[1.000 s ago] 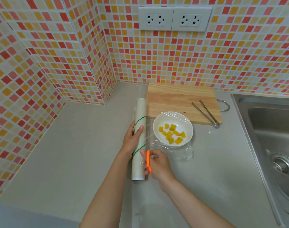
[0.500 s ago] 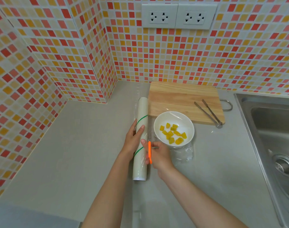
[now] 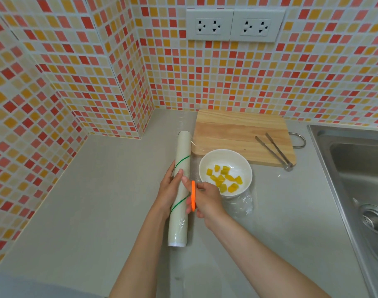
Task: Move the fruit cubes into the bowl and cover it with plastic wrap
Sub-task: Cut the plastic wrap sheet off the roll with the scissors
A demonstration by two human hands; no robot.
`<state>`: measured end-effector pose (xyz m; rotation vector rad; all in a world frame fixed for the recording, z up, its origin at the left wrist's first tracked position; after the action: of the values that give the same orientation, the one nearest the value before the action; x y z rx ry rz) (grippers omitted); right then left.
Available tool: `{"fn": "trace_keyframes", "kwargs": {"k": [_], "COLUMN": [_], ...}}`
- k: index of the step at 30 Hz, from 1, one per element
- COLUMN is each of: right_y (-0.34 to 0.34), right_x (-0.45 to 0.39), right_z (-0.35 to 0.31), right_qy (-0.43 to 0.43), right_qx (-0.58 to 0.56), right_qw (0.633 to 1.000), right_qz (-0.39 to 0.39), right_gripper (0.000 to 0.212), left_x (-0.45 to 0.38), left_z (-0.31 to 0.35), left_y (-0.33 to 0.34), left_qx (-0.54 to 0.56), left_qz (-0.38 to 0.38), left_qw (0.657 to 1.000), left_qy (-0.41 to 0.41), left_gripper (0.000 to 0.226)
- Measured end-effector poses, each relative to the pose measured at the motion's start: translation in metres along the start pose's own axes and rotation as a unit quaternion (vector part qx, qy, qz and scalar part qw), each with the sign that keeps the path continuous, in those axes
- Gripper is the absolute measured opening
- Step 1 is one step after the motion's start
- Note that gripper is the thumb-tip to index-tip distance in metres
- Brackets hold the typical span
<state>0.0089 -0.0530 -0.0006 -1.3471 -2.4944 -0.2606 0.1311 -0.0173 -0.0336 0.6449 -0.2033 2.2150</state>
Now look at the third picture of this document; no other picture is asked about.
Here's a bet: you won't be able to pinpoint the person's right hand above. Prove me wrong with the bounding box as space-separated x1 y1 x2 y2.
181 176 229 231

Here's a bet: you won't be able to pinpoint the person's left hand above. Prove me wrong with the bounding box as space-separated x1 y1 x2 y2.
154 161 184 216

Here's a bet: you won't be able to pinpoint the white cling film roll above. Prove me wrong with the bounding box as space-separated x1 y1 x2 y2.
167 131 193 247

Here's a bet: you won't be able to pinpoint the person's left forearm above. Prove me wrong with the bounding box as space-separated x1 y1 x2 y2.
108 209 172 298

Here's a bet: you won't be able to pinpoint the person's right forearm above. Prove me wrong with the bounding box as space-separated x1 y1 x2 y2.
204 212 332 298

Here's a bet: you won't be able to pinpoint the pile of yellow fruit pieces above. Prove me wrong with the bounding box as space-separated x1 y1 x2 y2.
206 165 243 193

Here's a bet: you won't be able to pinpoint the white ceramic bowl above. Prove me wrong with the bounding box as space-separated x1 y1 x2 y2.
199 149 253 198

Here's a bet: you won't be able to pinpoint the transparent cling film sheet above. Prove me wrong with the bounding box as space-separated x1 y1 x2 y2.
189 138 255 219

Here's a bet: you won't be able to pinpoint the wooden cutting board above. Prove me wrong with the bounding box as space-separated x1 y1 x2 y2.
191 109 307 167

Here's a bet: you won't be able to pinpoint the metal tongs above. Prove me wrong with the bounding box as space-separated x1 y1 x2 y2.
255 132 294 172

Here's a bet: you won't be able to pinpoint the stainless steel sink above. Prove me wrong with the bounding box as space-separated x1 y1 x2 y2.
307 125 378 298

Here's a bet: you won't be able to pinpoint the metal sink drain strainer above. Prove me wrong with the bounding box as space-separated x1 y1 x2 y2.
358 204 378 234

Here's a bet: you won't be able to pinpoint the white double wall socket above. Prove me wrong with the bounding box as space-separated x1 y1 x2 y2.
186 8 234 41
230 9 286 43

